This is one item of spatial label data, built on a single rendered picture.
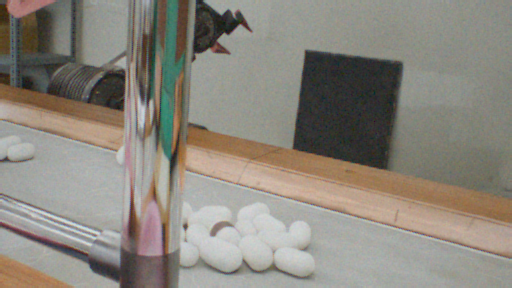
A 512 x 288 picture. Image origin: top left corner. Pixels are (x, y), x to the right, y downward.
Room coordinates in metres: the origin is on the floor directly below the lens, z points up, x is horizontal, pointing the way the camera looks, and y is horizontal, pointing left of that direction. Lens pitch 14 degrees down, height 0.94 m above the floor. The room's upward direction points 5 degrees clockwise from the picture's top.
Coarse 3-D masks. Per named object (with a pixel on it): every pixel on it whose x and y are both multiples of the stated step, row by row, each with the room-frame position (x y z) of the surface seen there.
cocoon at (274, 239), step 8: (264, 232) 0.44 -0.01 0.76; (272, 232) 0.44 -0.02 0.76; (280, 232) 0.44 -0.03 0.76; (264, 240) 0.44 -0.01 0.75; (272, 240) 0.44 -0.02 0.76; (280, 240) 0.44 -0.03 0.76; (288, 240) 0.44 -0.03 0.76; (296, 240) 0.44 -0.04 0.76; (272, 248) 0.44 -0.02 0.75; (296, 248) 0.44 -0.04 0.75
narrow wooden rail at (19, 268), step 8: (0, 256) 0.35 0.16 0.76; (8, 256) 0.35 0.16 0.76; (0, 264) 0.34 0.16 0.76; (8, 264) 0.34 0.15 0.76; (16, 264) 0.34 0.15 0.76; (24, 264) 0.34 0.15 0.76; (0, 272) 0.33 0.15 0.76; (8, 272) 0.33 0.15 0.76; (16, 272) 0.33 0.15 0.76; (24, 272) 0.33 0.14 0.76; (32, 272) 0.33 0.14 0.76; (40, 272) 0.33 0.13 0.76; (0, 280) 0.32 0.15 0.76; (8, 280) 0.32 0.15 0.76; (16, 280) 0.32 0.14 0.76; (24, 280) 0.32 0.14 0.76; (32, 280) 0.32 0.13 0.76; (40, 280) 0.32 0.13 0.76; (48, 280) 0.32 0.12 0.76; (56, 280) 0.32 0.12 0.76
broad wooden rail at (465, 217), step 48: (0, 96) 0.88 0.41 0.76; (48, 96) 0.91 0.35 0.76; (96, 144) 0.73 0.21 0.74; (192, 144) 0.69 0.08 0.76; (240, 144) 0.71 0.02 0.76; (288, 192) 0.59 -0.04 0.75; (336, 192) 0.58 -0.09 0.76; (384, 192) 0.56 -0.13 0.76; (432, 192) 0.58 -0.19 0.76; (480, 192) 0.59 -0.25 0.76; (480, 240) 0.50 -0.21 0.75
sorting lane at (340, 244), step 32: (0, 128) 0.78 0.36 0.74; (32, 160) 0.64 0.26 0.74; (64, 160) 0.65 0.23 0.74; (96, 160) 0.67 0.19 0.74; (32, 192) 0.54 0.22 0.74; (64, 192) 0.55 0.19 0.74; (96, 192) 0.55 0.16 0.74; (192, 192) 0.58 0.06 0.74; (224, 192) 0.59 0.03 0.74; (256, 192) 0.60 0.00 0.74; (96, 224) 0.47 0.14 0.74; (288, 224) 0.51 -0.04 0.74; (320, 224) 0.52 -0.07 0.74; (352, 224) 0.53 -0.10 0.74; (32, 256) 0.40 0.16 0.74; (64, 256) 0.41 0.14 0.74; (320, 256) 0.45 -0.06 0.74; (352, 256) 0.45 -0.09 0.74; (384, 256) 0.46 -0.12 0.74; (416, 256) 0.47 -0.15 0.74; (448, 256) 0.47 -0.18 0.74; (480, 256) 0.48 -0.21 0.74
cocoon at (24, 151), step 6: (24, 144) 0.64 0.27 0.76; (30, 144) 0.65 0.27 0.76; (12, 150) 0.63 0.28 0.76; (18, 150) 0.63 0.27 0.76; (24, 150) 0.63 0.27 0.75; (30, 150) 0.64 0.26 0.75; (12, 156) 0.62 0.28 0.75; (18, 156) 0.63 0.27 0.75; (24, 156) 0.63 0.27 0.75; (30, 156) 0.64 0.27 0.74
